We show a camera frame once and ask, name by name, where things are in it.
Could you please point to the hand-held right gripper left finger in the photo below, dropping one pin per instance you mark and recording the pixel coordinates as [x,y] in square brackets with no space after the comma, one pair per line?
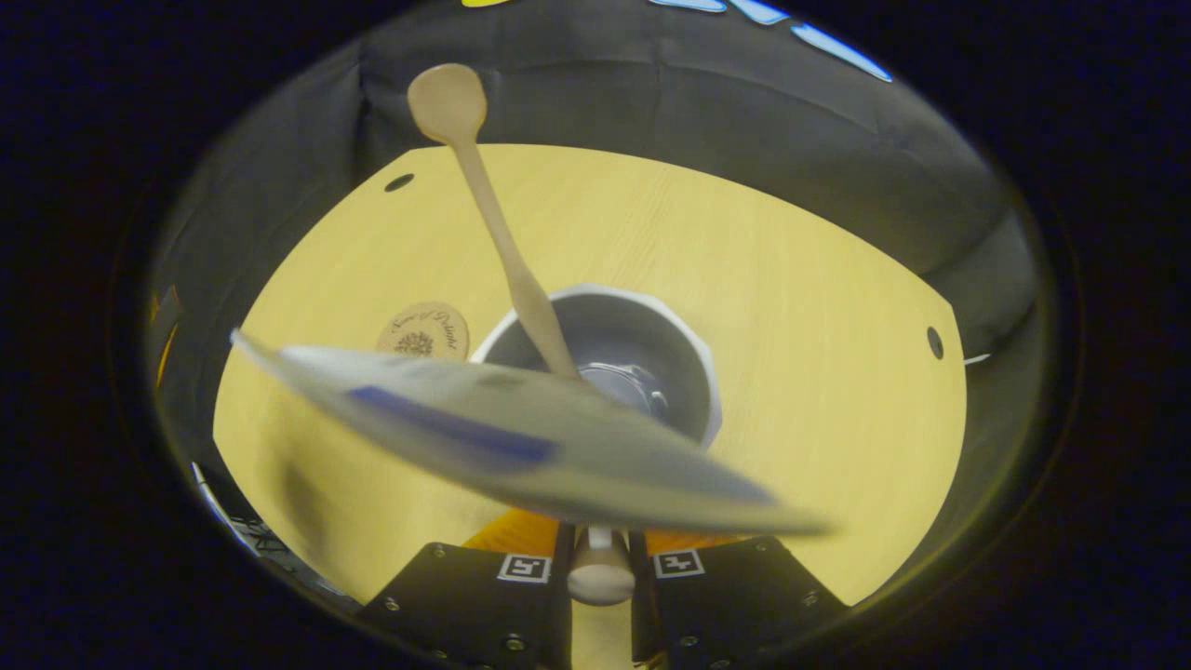
[561,623]

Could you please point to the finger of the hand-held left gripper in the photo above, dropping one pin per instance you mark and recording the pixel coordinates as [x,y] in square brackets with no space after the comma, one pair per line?
[166,312]

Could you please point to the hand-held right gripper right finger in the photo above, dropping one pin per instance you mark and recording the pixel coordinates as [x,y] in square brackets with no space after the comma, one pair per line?
[642,623]

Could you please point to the white toothpaste tube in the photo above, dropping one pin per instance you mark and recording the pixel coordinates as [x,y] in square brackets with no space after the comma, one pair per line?
[521,437]

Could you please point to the round cork coaster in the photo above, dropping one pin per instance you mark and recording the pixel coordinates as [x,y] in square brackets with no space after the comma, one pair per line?
[423,330]

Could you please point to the wooden toothbrush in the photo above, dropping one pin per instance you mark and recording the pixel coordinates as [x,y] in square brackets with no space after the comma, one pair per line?
[502,233]

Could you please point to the black backdrop cloth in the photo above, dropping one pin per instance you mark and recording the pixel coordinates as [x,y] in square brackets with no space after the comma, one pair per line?
[744,112]

